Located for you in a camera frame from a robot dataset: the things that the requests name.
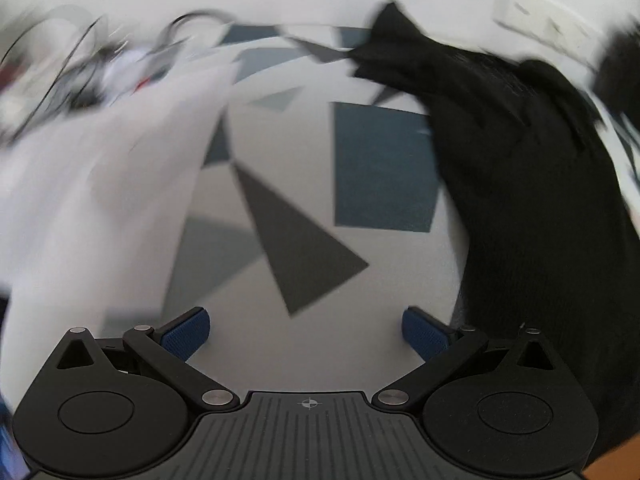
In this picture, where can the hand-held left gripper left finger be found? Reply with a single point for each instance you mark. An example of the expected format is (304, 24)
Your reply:
(187, 332)

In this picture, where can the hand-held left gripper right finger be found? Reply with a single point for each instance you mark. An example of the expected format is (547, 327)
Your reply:
(422, 332)

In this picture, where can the black knit sweater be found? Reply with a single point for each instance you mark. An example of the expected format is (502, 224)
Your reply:
(525, 185)

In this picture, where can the white paper sheets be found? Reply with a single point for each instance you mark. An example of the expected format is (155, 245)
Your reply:
(100, 185)

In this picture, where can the white wall power socket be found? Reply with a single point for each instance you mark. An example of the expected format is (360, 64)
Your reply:
(582, 42)

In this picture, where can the white wall plate network port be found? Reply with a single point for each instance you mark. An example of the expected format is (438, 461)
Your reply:
(552, 27)

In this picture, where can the white wall plate small hole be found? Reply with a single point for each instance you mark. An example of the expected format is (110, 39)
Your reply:
(517, 7)

